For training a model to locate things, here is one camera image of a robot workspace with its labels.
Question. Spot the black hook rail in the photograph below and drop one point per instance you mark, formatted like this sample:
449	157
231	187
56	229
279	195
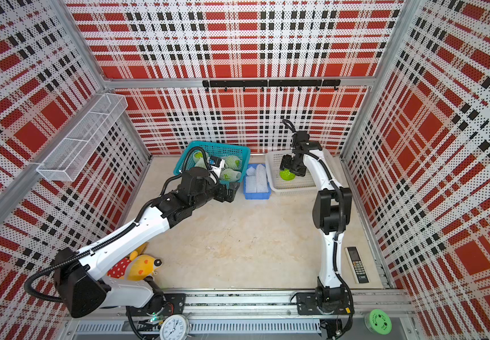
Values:
263	83

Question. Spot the sleeved custard apple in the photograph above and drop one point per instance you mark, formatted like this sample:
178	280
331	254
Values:
230	175
233	162
198	158

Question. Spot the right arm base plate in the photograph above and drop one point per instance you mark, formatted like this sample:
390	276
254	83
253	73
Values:
332	302

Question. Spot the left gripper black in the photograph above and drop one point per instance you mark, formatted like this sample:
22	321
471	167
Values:
222	197

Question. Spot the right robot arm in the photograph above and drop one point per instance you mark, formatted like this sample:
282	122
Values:
331	214

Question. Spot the blue plastic tray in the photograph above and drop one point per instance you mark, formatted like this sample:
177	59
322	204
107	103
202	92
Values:
258	197

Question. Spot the green custard apple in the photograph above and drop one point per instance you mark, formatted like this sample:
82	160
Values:
287	175

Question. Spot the yellow plush toy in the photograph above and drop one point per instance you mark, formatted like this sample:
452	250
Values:
136	266

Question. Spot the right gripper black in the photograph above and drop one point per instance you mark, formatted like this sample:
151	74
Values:
285	164

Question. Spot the stack of white foam nets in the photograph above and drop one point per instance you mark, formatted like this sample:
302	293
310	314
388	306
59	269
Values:
256	181

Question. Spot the teal plastic basket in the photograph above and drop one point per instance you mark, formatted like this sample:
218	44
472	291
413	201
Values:
209	149

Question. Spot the green tape spool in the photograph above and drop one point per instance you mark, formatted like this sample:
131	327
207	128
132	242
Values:
378	322

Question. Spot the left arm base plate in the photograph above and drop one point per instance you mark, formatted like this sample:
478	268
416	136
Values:
161	306

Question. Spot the round pressure gauge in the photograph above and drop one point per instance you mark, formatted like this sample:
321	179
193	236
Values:
175	327

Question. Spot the white remote control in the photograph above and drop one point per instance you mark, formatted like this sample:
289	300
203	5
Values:
357	267

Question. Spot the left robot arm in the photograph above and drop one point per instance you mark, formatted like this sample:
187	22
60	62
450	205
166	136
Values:
79	279

